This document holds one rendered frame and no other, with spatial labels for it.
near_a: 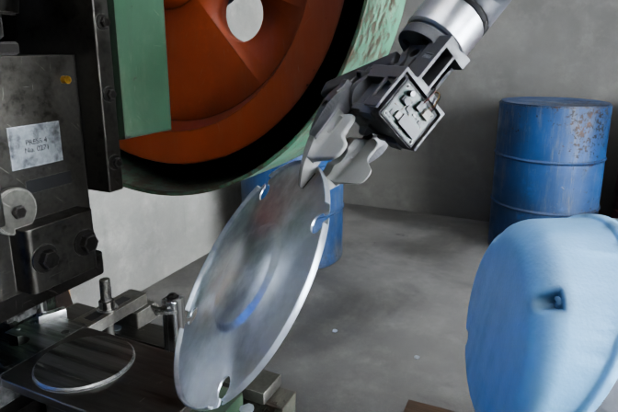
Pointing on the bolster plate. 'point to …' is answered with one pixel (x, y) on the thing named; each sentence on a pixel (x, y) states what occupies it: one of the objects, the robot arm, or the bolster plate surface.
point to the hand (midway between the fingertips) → (309, 180)
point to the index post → (171, 323)
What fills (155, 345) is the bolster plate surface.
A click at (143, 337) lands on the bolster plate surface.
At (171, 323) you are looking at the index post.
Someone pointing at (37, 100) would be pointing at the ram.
